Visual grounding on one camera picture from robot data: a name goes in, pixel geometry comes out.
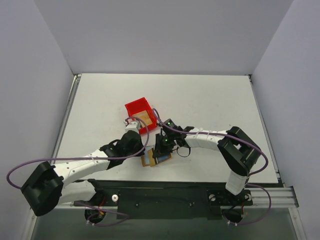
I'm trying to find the orange credit card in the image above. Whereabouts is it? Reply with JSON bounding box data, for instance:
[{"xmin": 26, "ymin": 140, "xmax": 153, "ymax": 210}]
[
  {"xmin": 143, "ymin": 148, "xmax": 159, "ymax": 167},
  {"xmin": 132, "ymin": 110, "xmax": 154, "ymax": 127}
]

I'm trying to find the red plastic bin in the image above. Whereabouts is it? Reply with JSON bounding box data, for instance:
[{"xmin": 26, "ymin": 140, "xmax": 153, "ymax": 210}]
[{"xmin": 125, "ymin": 97, "xmax": 157, "ymax": 134}]

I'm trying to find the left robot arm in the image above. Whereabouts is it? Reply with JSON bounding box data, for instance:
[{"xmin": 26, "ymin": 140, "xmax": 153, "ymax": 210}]
[{"xmin": 21, "ymin": 130, "xmax": 144, "ymax": 217}]

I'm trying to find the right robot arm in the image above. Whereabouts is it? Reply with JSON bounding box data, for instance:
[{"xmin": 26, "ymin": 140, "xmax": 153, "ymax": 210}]
[{"xmin": 152, "ymin": 119, "xmax": 261, "ymax": 205}]

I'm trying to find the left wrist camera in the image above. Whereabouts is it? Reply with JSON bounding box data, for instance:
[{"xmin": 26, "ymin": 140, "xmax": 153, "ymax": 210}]
[{"xmin": 124, "ymin": 120, "xmax": 141, "ymax": 134}]

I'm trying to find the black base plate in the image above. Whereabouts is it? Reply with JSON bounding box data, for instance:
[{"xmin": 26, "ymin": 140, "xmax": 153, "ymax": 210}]
[{"xmin": 84, "ymin": 179, "xmax": 253, "ymax": 220}]

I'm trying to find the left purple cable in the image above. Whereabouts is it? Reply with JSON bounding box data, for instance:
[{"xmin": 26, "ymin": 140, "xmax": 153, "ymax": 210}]
[{"xmin": 5, "ymin": 116, "xmax": 150, "ymax": 227}]

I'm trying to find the aluminium frame rail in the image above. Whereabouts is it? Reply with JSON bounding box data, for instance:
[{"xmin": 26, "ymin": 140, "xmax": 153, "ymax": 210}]
[{"xmin": 58, "ymin": 184, "xmax": 298, "ymax": 208}]

